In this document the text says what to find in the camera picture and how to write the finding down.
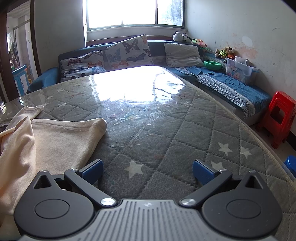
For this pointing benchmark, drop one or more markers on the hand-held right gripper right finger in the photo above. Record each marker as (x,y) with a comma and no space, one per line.
(202,172)

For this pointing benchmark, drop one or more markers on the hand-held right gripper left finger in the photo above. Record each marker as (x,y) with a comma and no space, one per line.
(93,172)

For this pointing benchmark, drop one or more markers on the cream knit garment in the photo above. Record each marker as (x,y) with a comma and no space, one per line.
(57,143)

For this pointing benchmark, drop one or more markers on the blue plastic stool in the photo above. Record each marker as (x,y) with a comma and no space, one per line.
(291,166)

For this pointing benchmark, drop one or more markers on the blue sofa cover cloth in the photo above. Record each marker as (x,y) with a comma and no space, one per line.
(231,85)

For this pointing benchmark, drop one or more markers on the red plastic stool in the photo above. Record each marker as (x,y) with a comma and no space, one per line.
(281,115)

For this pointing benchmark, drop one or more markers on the green plastic basin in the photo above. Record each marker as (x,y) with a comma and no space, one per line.
(212,65)

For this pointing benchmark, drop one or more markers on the clear plastic storage box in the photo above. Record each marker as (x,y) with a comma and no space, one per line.
(240,70)

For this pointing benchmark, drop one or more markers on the blue cabinet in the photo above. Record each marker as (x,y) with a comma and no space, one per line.
(19,80)

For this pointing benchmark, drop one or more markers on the grey pillow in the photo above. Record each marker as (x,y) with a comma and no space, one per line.
(182,54)

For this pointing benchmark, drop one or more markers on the brown and green plush toy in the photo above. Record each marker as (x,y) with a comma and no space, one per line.
(220,53)

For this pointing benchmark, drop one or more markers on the large butterfly print pillow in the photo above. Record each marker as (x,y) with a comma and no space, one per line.
(129,53)

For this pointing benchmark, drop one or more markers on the pink and green plush toy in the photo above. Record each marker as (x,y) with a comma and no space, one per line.
(199,42)

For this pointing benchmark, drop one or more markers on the blue sectional sofa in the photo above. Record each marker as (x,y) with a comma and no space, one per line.
(157,49)

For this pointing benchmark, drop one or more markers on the black and white plush toy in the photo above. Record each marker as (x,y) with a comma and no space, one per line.
(180,37)

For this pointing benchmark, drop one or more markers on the window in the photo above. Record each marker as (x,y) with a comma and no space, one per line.
(129,12)

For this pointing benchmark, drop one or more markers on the dark wooden door frame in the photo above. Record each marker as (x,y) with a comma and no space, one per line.
(34,46)

